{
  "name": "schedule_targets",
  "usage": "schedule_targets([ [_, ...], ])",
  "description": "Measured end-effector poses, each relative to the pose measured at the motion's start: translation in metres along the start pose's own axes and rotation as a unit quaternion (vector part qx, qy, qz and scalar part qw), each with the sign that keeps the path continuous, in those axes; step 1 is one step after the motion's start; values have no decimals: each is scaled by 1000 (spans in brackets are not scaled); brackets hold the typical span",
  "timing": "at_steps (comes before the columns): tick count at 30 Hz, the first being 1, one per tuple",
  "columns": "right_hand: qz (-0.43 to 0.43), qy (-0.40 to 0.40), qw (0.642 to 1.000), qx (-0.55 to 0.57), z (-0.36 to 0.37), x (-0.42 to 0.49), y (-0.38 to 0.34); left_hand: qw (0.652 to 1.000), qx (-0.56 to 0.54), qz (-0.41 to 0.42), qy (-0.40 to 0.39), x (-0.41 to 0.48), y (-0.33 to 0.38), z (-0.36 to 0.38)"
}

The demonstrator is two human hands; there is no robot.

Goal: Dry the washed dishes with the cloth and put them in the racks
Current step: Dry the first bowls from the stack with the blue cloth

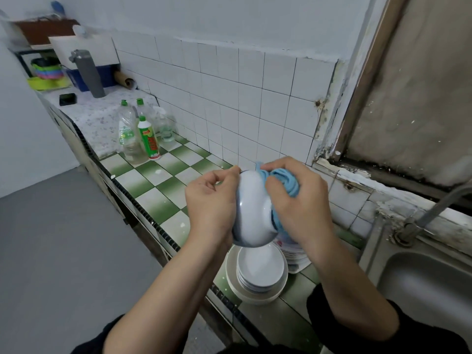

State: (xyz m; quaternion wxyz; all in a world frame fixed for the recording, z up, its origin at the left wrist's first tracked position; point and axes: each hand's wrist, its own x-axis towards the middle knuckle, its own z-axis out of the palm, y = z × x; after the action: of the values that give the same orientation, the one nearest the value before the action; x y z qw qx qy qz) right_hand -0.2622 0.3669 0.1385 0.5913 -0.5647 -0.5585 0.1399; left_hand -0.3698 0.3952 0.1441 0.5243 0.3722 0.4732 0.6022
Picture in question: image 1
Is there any person's right forearm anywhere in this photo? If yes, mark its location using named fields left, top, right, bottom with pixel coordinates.
left=305, top=239, right=401, bottom=342

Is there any large clear green-capped bottle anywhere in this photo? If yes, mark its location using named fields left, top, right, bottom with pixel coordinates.
left=118, top=100, right=147, bottom=165

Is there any stack of colourful plastic bowls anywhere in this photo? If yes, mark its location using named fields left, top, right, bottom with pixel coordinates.
left=27, top=57, right=73, bottom=91

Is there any grey thermos flask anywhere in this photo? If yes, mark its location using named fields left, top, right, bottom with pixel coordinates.
left=69, top=49, right=107, bottom=99

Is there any metal faucet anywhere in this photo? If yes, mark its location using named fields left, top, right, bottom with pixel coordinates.
left=392, top=182, right=472, bottom=248

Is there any black shirt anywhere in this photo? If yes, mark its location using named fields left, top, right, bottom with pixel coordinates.
left=70, top=283, right=471, bottom=354

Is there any brown paper roll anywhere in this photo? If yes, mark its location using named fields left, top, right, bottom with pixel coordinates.
left=113, top=71, right=138, bottom=90

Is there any white bowl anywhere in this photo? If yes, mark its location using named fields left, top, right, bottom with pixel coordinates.
left=232, top=169, right=281, bottom=248

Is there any white cutting board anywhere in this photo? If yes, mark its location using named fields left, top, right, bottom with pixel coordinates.
left=48, top=32, right=121, bottom=71

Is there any person's left hand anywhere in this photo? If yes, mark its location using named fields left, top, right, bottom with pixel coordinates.
left=184, top=166, right=242, bottom=248

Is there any blue cloth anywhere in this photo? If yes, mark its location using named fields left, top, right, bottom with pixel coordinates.
left=255, top=162, right=300, bottom=236

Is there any white bottle with red label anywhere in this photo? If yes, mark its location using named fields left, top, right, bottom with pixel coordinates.
left=137, top=116, right=161, bottom=161

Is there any stack of printed white dishes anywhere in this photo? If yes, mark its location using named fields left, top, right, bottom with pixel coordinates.
left=277, top=232, right=313, bottom=274

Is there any stack of white plates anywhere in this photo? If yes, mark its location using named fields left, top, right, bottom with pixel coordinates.
left=225, top=242, right=289, bottom=306

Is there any person's left forearm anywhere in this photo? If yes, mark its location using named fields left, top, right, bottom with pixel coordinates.
left=103, top=232, right=236, bottom=354

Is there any frosted window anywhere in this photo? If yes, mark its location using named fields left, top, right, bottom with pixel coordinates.
left=331, top=0, right=472, bottom=190

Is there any clear spray bottle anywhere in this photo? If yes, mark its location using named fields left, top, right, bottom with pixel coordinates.
left=153, top=105, right=176, bottom=144

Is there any brown box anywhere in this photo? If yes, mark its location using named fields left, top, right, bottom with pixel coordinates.
left=14, top=18, right=80, bottom=47

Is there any steel sink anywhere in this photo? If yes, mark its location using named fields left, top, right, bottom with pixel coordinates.
left=359, top=213, right=472, bottom=351

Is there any person's right hand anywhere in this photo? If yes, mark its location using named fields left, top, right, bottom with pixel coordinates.
left=260, top=156, right=335, bottom=252

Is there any blue plastic box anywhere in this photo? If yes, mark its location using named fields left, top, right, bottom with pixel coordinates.
left=65, top=64, right=119, bottom=92

